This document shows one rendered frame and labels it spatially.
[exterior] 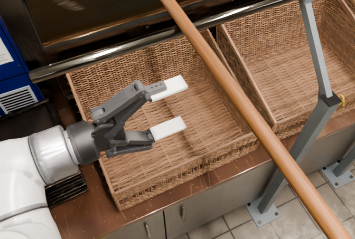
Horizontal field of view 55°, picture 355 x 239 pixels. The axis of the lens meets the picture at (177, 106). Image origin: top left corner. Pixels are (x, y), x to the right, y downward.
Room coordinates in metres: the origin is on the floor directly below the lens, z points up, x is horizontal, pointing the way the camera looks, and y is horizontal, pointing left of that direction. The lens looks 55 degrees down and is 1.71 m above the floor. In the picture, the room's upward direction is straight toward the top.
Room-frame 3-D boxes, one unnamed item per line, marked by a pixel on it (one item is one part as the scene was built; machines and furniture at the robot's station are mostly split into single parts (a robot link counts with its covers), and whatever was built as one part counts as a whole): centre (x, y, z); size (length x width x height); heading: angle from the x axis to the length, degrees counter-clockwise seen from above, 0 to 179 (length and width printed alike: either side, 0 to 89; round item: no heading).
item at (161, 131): (0.36, 0.02, 1.13); 0.07 x 0.03 x 0.01; 116
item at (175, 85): (0.36, 0.02, 1.26); 0.07 x 0.03 x 0.01; 116
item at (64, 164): (0.27, 0.21, 1.19); 0.09 x 0.06 x 0.09; 26
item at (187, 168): (0.70, 0.05, 0.72); 0.56 x 0.49 x 0.28; 116
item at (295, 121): (0.95, -0.49, 0.72); 0.56 x 0.49 x 0.28; 114
